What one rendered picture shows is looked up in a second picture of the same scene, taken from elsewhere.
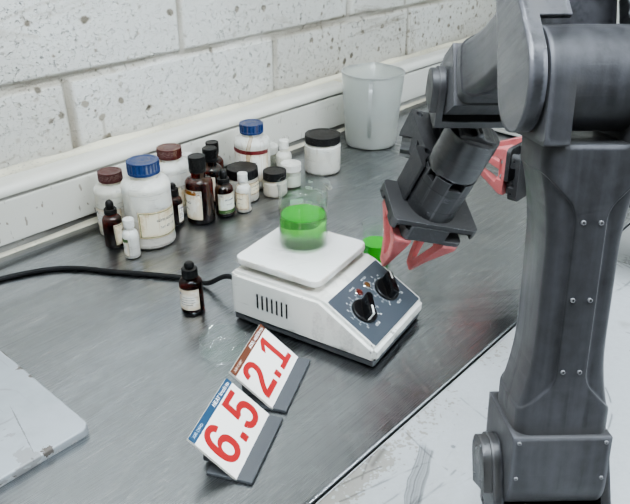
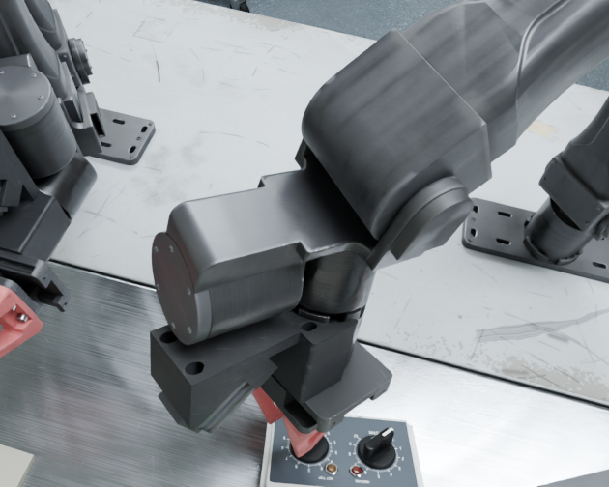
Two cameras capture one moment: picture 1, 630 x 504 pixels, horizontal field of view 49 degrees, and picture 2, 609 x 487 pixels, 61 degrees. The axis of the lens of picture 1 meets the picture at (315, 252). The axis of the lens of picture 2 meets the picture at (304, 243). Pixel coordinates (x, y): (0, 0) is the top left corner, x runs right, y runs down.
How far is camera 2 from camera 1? 0.78 m
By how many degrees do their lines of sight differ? 82
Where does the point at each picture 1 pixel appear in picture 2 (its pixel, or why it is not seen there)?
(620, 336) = not seen: hidden behind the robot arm
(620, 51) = not seen: outside the picture
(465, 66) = (528, 112)
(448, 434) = (449, 325)
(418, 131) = (258, 355)
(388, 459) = (510, 362)
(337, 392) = (462, 449)
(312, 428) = (525, 448)
